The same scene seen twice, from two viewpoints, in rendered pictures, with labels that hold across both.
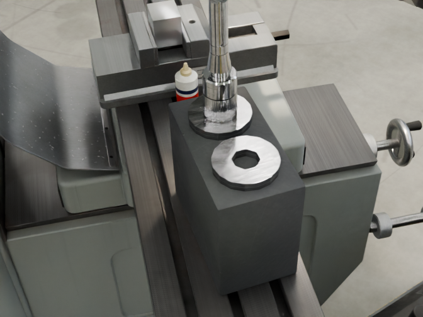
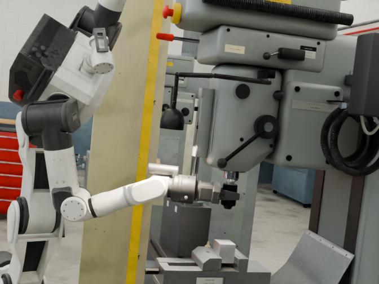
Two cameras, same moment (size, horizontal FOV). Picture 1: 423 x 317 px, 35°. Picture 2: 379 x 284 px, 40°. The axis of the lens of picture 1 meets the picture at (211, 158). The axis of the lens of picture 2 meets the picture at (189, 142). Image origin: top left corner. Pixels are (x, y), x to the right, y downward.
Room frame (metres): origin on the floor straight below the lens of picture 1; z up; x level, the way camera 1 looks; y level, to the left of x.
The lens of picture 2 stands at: (2.68, -0.15, 1.49)
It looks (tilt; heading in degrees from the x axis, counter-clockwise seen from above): 4 degrees down; 177
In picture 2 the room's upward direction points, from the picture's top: 6 degrees clockwise
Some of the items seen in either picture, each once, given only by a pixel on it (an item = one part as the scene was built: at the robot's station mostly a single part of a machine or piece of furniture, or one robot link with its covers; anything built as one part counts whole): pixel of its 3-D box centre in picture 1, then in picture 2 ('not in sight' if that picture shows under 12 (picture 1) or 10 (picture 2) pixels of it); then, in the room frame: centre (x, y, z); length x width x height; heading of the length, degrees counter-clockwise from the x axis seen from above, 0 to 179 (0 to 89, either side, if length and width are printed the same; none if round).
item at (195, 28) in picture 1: (194, 29); (206, 258); (1.09, 0.02, 1.02); 0.12 x 0.06 x 0.04; 13
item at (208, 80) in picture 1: (219, 75); not in sight; (0.72, -0.01, 1.20); 0.05 x 0.05 x 0.01
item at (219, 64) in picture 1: (218, 37); (195, 168); (0.72, -0.01, 1.26); 0.03 x 0.03 x 0.11
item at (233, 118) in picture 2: not in sight; (239, 118); (1.07, 0.08, 1.47); 0.21 x 0.19 x 0.32; 11
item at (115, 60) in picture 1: (182, 47); (212, 269); (1.08, 0.05, 0.99); 0.35 x 0.15 x 0.11; 103
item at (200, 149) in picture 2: not in sight; (203, 122); (1.09, -0.03, 1.45); 0.04 x 0.04 x 0.21; 11
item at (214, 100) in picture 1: (219, 95); not in sight; (0.72, -0.01, 1.16); 0.05 x 0.05 x 0.06
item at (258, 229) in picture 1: (232, 185); (184, 222); (0.67, -0.03, 1.03); 0.22 x 0.12 x 0.20; 18
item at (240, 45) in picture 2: not in sight; (258, 52); (1.06, 0.12, 1.68); 0.34 x 0.24 x 0.10; 101
